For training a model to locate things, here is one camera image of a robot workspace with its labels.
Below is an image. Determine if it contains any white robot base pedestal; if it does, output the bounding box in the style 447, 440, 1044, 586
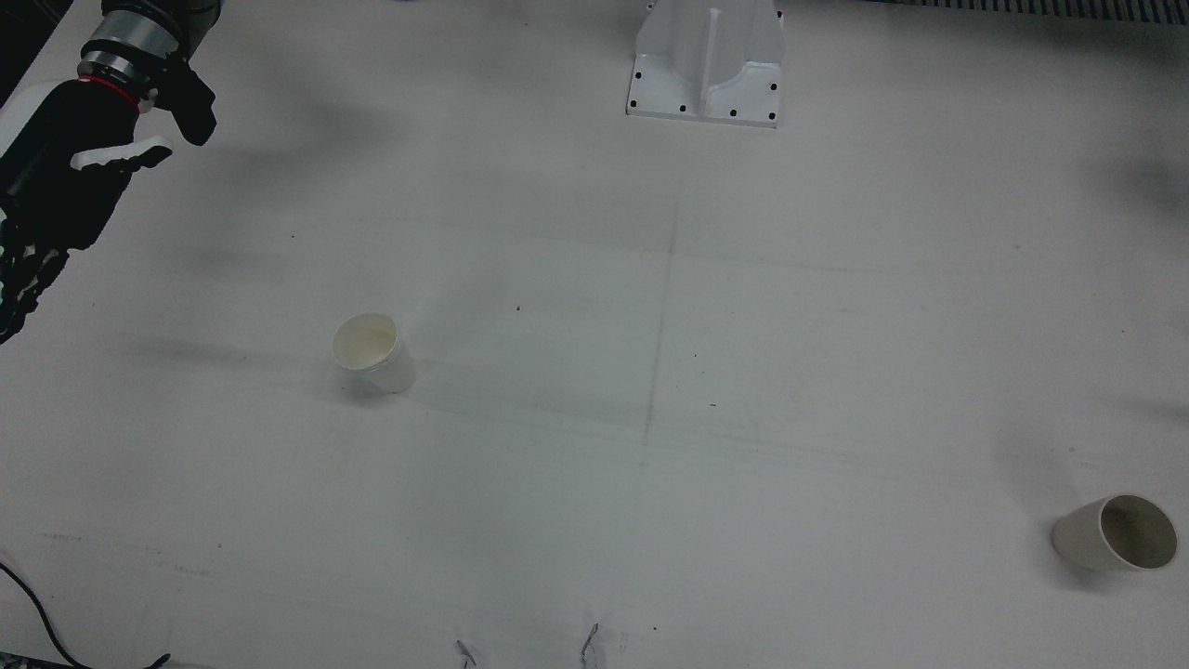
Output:
626, 0, 786, 127

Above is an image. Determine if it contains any white paper cup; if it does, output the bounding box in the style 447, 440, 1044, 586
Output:
332, 313, 417, 394

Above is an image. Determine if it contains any black ribbed grating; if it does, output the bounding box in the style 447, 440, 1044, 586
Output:
915, 0, 1189, 27

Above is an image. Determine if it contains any beige paper cup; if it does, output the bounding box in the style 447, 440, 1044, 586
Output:
1052, 494, 1179, 573

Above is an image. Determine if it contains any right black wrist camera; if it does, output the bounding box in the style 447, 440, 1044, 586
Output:
149, 60, 219, 148

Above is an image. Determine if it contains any thin black table cable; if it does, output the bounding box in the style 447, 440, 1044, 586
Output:
0, 562, 173, 669

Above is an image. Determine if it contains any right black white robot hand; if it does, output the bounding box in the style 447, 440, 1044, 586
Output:
0, 76, 176, 347

